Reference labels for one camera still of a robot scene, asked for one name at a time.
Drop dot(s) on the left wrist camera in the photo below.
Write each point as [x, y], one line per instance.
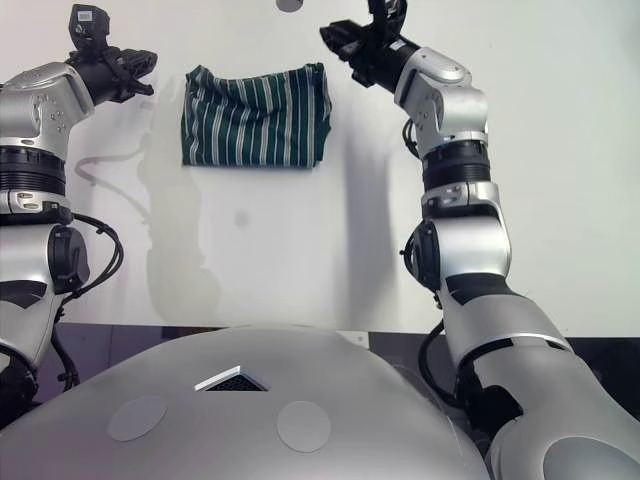
[89, 22]

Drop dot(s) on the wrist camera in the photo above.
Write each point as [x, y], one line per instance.
[89, 22]
[387, 15]

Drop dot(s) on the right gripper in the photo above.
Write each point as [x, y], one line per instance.
[382, 60]

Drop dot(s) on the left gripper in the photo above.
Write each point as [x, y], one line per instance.
[102, 80]

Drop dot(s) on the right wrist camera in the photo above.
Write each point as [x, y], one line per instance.
[387, 15]

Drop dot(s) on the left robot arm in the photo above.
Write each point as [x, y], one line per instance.
[35, 115]

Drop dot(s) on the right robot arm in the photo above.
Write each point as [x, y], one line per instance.
[480, 250]

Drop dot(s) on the robot body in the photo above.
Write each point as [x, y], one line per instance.
[240, 415]

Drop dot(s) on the green white striped T-shirt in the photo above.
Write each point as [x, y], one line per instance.
[255, 120]

